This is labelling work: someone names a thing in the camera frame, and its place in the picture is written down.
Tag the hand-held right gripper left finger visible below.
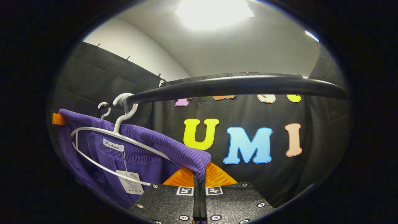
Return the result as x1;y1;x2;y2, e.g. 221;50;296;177
129;166;199;224

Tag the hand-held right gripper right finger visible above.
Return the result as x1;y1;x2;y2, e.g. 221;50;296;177
200;162;276;224

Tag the purple knit jacket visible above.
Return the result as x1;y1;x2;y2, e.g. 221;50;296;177
58;108;212;209

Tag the white clothes hanger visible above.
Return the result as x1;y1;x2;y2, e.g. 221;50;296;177
98;102;111;120
71;93;171;187

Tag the black clothes rack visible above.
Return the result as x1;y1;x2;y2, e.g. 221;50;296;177
101;73;349;109

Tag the black backdrop cloth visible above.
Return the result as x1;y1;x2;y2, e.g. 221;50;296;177
47;42;353;207

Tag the ceiling light panel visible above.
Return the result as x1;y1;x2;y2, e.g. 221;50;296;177
175;0;254;30
305;30;320;43

